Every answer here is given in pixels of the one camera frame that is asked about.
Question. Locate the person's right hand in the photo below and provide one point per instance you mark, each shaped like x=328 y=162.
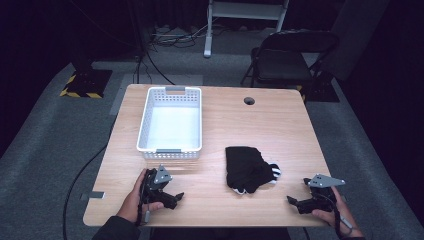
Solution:
x=340 y=216

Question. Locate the grey tape strip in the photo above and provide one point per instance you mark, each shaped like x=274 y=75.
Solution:
x=95 y=195

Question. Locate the black table grommet hole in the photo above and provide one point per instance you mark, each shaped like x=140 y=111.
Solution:
x=249 y=101

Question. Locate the black folding chair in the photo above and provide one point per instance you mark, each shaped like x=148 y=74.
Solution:
x=283 y=63

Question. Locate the person's left hand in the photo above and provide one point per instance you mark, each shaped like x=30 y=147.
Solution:
x=131 y=200

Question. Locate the black yellow striped stand base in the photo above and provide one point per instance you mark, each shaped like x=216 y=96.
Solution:
x=87 y=83

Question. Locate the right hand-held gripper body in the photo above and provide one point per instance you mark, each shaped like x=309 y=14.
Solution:
x=319 y=196

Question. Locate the white plastic basket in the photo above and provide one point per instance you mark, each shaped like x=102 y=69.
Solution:
x=171 y=125

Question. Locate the grey leaning board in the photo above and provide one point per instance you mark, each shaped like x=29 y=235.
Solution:
x=356 y=36

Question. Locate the white metal stand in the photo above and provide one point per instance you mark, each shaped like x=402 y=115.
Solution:
x=245 y=11

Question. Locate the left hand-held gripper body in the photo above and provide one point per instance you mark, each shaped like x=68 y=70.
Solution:
x=159 y=185

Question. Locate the black white striped cloth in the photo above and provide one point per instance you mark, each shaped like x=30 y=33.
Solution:
x=275 y=171

